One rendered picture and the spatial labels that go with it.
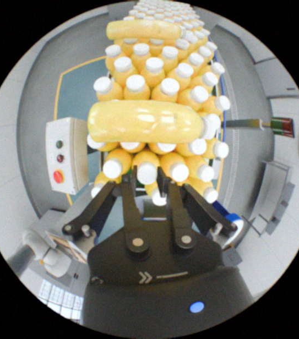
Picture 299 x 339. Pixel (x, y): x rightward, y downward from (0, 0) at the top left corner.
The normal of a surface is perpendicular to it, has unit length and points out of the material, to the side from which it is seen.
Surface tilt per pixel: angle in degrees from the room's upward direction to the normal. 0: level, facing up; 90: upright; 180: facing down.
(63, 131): 0
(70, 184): 0
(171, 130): 23
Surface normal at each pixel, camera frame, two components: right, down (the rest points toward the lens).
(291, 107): -1.00, 0.07
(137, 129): 0.03, 0.73
